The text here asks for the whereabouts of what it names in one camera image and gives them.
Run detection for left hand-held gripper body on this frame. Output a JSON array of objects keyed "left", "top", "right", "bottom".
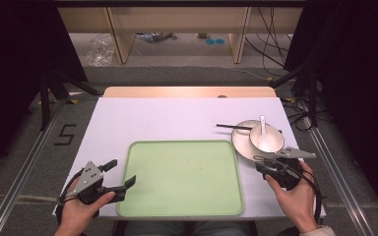
[{"left": 66, "top": 160, "right": 128, "bottom": 207}]

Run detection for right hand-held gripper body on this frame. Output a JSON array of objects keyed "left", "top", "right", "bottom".
[{"left": 264, "top": 147, "right": 317, "bottom": 192}]

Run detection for person's right hand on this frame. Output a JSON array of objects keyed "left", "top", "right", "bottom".
[{"left": 264, "top": 160, "right": 320, "bottom": 234}]

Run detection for person's left hand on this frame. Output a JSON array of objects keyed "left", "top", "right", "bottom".
[{"left": 54, "top": 178, "right": 116, "bottom": 236}]

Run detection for white ceramic bowl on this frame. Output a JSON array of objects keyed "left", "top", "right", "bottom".
[{"left": 249, "top": 122, "right": 285, "bottom": 154}]

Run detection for white round plate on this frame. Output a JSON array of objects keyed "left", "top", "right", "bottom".
[{"left": 230, "top": 119, "right": 279, "bottom": 162}]

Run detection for white ceramic spoon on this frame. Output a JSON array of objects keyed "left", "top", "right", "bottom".
[{"left": 257, "top": 114, "right": 272, "bottom": 149}]

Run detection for black chopstick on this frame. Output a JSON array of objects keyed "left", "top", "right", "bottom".
[{"left": 216, "top": 123, "right": 284, "bottom": 134}]

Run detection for light green plastic tray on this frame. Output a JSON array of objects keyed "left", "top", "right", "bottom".
[{"left": 115, "top": 140, "right": 246, "bottom": 218}]

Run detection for white table cover board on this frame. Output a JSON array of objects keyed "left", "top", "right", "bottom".
[{"left": 52, "top": 96, "right": 328, "bottom": 221}]

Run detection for black metal stand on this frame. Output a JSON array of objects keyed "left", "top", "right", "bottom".
[
  {"left": 38, "top": 67, "right": 103, "bottom": 133},
  {"left": 268, "top": 60, "right": 320, "bottom": 129}
]

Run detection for light wooden table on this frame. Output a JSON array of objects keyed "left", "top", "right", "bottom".
[{"left": 102, "top": 86, "right": 278, "bottom": 98}]

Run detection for clear plastic bag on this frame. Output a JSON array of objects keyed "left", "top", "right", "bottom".
[{"left": 84, "top": 33, "right": 116, "bottom": 68}]

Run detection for black curtain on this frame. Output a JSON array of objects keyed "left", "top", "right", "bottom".
[
  {"left": 0, "top": 0, "right": 89, "bottom": 186},
  {"left": 283, "top": 0, "right": 378, "bottom": 227}
]

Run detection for wooden shelf unit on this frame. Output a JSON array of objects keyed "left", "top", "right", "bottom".
[{"left": 56, "top": 5, "right": 305, "bottom": 65}]

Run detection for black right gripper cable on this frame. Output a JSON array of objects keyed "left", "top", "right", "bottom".
[{"left": 288, "top": 163, "right": 325, "bottom": 226}]

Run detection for aluminium floor rail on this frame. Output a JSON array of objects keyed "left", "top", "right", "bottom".
[
  {"left": 297, "top": 97, "right": 377, "bottom": 236},
  {"left": 0, "top": 97, "right": 67, "bottom": 236}
]

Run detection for black floor cables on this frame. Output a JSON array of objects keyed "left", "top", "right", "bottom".
[{"left": 280, "top": 97, "right": 334, "bottom": 133}]

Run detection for black hanging cables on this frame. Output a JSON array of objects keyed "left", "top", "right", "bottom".
[{"left": 244, "top": 6, "right": 293, "bottom": 78}]

